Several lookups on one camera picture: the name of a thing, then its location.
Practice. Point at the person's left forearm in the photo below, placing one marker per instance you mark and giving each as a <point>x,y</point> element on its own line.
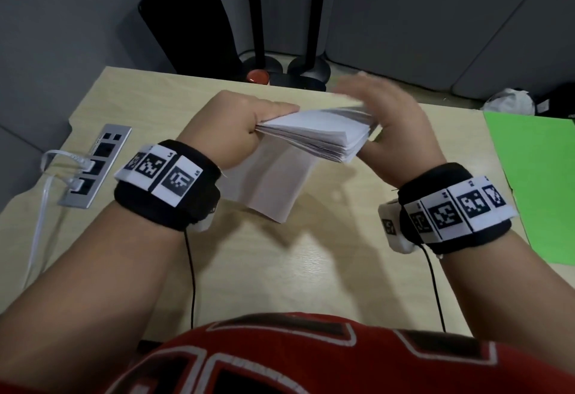
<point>90,304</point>

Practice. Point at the silver desk socket panel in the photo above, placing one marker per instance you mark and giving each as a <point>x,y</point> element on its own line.
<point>74,202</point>

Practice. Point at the black bag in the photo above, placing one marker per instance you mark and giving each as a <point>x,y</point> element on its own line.
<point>561,101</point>

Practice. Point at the person's red shirt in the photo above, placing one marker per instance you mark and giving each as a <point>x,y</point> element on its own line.
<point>292,362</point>

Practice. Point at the white plastic bag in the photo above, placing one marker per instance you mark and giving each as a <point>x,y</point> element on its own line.
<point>510,101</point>

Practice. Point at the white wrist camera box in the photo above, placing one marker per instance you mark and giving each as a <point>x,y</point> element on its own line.
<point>397,241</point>
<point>204,224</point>

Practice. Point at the pile of white papers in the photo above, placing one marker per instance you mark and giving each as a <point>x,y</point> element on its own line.
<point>269,182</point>

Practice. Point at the black chair back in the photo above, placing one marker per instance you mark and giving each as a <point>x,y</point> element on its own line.
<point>188,16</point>

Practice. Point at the person's right hand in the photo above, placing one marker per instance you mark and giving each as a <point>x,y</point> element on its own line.
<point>404,137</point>

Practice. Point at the red round cap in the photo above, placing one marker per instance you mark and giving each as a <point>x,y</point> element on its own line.
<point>257,76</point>

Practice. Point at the person's left hand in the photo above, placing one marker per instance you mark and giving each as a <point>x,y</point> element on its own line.
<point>224,128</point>

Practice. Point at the green folder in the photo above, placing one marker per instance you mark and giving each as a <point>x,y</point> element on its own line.
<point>534,173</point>

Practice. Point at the person's right forearm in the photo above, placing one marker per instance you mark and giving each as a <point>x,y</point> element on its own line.
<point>507,299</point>

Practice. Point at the black marker wristband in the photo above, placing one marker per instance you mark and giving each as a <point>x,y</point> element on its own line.
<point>476,236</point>
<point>148,209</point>

